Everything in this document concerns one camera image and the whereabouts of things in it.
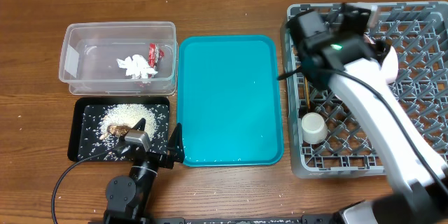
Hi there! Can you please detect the wooden chopstick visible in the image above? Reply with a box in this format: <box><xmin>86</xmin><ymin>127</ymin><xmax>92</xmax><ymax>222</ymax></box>
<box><xmin>304</xmin><ymin>77</ymin><xmax>311</xmax><ymax>111</ymax></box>

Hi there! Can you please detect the white napkin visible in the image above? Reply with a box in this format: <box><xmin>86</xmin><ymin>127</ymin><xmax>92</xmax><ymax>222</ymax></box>
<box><xmin>116</xmin><ymin>55</ymin><xmax>158</xmax><ymax>79</ymax></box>

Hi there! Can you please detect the red snack wrapper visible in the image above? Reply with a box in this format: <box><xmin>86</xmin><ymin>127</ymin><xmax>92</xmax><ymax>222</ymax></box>
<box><xmin>139</xmin><ymin>43</ymin><xmax>165</xmax><ymax>87</ymax></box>

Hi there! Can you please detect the white cup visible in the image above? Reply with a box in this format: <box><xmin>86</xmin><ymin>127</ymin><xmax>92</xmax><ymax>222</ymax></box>
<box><xmin>301</xmin><ymin>112</ymin><xmax>328</xmax><ymax>144</ymax></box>

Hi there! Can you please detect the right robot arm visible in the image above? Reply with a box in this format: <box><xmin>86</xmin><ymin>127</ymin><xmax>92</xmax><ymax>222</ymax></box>
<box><xmin>286</xmin><ymin>3</ymin><xmax>447</xmax><ymax>223</ymax></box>

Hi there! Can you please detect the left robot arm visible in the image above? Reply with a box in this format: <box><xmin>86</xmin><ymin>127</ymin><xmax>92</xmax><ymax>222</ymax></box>
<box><xmin>102</xmin><ymin>118</ymin><xmax>185</xmax><ymax>224</ymax></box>

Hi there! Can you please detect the grey dishwasher rack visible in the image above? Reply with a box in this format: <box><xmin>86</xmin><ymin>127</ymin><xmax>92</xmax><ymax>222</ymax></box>
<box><xmin>286</xmin><ymin>1</ymin><xmax>447</xmax><ymax>179</ymax></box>

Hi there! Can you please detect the spilled rice pile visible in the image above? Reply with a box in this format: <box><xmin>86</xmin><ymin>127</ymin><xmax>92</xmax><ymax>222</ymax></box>
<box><xmin>97</xmin><ymin>104</ymin><xmax>158</xmax><ymax>137</ymax></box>

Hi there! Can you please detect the brown food piece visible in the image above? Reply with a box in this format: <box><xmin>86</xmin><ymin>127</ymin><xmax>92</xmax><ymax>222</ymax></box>
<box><xmin>99</xmin><ymin>125</ymin><xmax>131</xmax><ymax>140</ymax></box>

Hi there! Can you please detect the black tray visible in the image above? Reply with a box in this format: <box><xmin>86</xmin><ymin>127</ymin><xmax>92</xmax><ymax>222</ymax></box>
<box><xmin>67</xmin><ymin>97</ymin><xmax>169</xmax><ymax>162</ymax></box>

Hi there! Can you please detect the teal plastic tray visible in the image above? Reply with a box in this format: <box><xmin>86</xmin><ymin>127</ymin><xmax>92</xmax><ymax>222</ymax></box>
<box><xmin>176</xmin><ymin>35</ymin><xmax>284</xmax><ymax>167</ymax></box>

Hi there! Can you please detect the clear plastic bin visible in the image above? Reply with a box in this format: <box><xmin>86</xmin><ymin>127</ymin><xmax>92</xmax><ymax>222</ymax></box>
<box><xmin>59</xmin><ymin>21</ymin><xmax>178</xmax><ymax>96</ymax></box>

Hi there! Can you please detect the black left cable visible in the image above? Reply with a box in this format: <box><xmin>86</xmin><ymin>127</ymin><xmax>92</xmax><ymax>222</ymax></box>
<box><xmin>50</xmin><ymin>148</ymin><xmax>120</xmax><ymax>224</ymax></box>

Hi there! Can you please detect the black cable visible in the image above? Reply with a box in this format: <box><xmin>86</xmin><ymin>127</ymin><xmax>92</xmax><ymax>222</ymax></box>
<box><xmin>50</xmin><ymin>148</ymin><xmax>120</xmax><ymax>224</ymax></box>
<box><xmin>277</xmin><ymin>66</ymin><xmax>448</xmax><ymax>197</ymax></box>

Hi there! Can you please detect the black right cable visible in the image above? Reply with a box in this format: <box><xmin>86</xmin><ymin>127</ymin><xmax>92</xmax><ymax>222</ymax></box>
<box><xmin>277</xmin><ymin>66</ymin><xmax>448</xmax><ymax>197</ymax></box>

